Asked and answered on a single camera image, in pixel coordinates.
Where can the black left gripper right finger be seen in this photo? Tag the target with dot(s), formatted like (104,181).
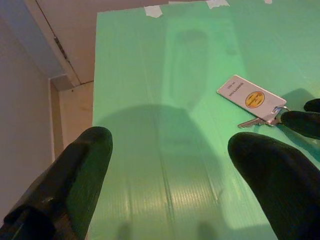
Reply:
(282,190)

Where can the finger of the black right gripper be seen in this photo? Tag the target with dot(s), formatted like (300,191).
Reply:
(314,105)
(303,123)

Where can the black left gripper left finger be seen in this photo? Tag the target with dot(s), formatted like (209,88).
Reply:
(75,175)

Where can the silver key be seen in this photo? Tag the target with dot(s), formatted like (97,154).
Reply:
(252,123)

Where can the white key tag yellow emblem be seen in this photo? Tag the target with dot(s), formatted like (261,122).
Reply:
(246,96)

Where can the green corrugated plastic sheet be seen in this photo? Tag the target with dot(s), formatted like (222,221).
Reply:
(155,100)

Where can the white tape piece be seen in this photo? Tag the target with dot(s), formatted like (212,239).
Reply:
(268,1)
(217,3)
(153,11)

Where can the metal door hinge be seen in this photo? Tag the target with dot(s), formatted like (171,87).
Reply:
(60,48)

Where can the white door frame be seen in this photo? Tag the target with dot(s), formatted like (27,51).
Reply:
(37,37)

